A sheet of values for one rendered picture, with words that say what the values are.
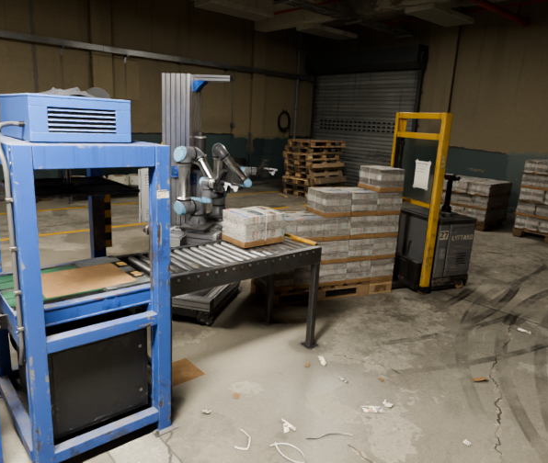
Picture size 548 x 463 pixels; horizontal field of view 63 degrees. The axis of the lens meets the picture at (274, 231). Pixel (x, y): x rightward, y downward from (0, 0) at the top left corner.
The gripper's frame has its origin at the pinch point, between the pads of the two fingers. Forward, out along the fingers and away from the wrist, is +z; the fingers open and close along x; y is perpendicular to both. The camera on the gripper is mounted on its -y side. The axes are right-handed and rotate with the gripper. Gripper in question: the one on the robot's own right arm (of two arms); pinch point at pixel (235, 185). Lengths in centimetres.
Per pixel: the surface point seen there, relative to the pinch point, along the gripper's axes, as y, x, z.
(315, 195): 4, -130, -18
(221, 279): 57, 38, 34
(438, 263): 58, -242, 73
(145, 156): -12, 108, 44
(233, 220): 25.4, -0.8, 1.0
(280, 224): 25.1, -30.9, 21.4
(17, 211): 16, 158, 36
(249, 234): 33.2, -3.7, 16.0
